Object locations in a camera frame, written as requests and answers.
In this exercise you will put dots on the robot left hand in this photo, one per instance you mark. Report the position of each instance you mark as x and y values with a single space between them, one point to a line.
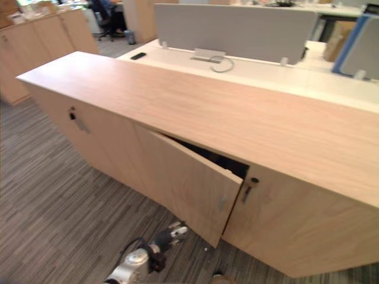
165 239

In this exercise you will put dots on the light wood cabinet door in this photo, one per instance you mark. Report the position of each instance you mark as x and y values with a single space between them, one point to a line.
183 177

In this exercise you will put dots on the key in cabinet lock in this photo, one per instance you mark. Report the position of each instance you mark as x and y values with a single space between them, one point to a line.
72 114
248 189

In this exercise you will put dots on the long light wood office cabinet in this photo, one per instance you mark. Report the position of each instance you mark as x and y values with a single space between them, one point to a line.
237 112

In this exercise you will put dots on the white office desk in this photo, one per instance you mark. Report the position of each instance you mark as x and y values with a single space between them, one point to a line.
266 74

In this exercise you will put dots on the black office chair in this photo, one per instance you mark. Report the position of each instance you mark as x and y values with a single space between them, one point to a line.
105 28

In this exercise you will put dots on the tall light wood cabinet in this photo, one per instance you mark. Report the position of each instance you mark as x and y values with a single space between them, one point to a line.
142 17

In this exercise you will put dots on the small black phone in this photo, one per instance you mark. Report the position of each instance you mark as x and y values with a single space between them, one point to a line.
138 56

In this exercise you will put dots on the clear divider clamp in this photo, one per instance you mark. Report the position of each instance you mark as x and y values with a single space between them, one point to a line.
284 61
164 45
360 74

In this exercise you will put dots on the grey waste bin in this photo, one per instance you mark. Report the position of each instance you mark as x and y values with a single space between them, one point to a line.
130 37

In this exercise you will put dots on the grey desk divider screen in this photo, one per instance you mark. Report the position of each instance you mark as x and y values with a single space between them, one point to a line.
237 32

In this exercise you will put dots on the row of light wood cabinets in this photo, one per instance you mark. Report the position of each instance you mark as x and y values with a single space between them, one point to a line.
38 44

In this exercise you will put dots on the person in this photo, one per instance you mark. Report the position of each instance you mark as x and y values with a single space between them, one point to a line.
103 12

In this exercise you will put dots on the brown cardboard box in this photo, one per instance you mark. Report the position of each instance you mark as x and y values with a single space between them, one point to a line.
337 41

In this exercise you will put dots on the cardboard boxes pile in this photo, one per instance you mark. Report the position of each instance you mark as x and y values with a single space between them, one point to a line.
20 13

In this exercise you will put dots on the blue-edged grey divider screen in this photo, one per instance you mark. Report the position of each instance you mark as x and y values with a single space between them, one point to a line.
359 47

